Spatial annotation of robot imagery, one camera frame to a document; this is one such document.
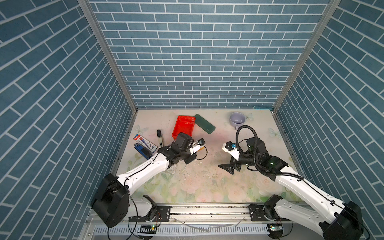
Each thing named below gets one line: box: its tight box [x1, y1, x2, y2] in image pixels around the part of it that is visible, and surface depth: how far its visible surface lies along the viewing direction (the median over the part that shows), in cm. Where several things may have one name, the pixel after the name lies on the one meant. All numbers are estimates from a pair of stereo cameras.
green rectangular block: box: [193, 114, 216, 135], surface depth 113 cm
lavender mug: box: [229, 112, 246, 130], surface depth 113 cm
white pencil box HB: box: [133, 134, 158, 153], surface depth 101 cm
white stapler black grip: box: [156, 129, 164, 149], surface depth 101 cm
